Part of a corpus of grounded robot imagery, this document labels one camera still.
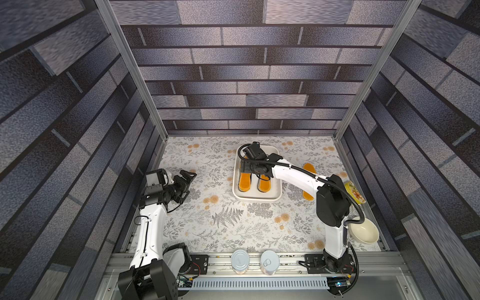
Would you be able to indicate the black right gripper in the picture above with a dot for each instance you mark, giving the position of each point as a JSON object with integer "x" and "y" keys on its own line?
{"x": 253, "y": 153}

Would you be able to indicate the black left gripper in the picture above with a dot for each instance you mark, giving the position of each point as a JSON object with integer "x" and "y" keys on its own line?
{"x": 185, "y": 185}

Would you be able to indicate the orange fuzzy insole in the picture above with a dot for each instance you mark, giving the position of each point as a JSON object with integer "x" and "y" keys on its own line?
{"x": 244, "y": 184}
{"x": 264, "y": 184}
{"x": 308, "y": 167}

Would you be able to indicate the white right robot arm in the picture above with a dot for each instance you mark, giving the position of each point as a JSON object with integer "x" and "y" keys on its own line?
{"x": 332, "y": 201}

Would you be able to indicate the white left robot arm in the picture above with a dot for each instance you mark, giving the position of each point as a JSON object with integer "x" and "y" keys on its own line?
{"x": 152, "y": 274}

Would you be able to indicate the white plastic storage box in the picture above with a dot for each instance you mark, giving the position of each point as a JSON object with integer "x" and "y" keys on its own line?
{"x": 254, "y": 195}

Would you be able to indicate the yellow-green snack bag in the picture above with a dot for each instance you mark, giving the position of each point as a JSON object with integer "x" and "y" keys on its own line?
{"x": 354, "y": 192}

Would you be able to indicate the silver tin can left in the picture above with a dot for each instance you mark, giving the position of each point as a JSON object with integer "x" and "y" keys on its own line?
{"x": 240, "y": 261}

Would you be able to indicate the silver tin can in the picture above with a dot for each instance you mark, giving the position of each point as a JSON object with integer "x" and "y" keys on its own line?
{"x": 269, "y": 262}
{"x": 240, "y": 261}

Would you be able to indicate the silver tin can right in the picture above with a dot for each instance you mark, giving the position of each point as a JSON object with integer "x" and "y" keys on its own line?
{"x": 269, "y": 262}

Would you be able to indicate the white bowl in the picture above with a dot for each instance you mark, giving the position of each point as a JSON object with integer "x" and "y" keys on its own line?
{"x": 366, "y": 232}

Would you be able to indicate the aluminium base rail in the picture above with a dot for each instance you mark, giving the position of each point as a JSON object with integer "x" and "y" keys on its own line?
{"x": 382, "y": 276}

